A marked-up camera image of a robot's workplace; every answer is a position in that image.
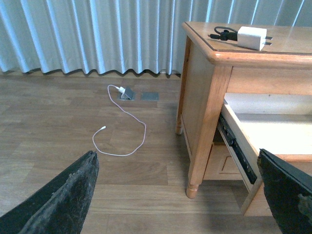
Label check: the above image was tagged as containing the white cable on floor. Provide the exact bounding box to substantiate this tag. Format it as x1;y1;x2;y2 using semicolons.
92;84;147;157

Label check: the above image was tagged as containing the light wooden nightstand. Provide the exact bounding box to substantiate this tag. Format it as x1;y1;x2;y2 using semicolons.
175;21;312;199

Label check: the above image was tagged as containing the open metal floor socket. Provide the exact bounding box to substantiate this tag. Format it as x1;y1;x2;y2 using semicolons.
118;87;135;100

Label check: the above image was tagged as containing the closed metal floor socket cover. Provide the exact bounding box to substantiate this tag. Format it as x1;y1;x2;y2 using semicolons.
140;92;159;101

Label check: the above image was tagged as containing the white charger with black cable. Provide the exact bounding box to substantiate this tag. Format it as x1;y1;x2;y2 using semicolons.
208;26;273;51

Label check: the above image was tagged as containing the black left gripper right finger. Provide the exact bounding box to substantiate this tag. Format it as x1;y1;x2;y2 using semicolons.
257;149;312;234

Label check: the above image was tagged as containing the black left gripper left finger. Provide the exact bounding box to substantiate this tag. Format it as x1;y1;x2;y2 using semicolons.
0;151;99;234

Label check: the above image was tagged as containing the wooden drawer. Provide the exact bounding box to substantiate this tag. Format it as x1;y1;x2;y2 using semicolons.
203;144;242;180
217;101;312;216

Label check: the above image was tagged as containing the pale pleated curtain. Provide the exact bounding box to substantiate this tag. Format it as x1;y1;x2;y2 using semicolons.
0;0;312;74

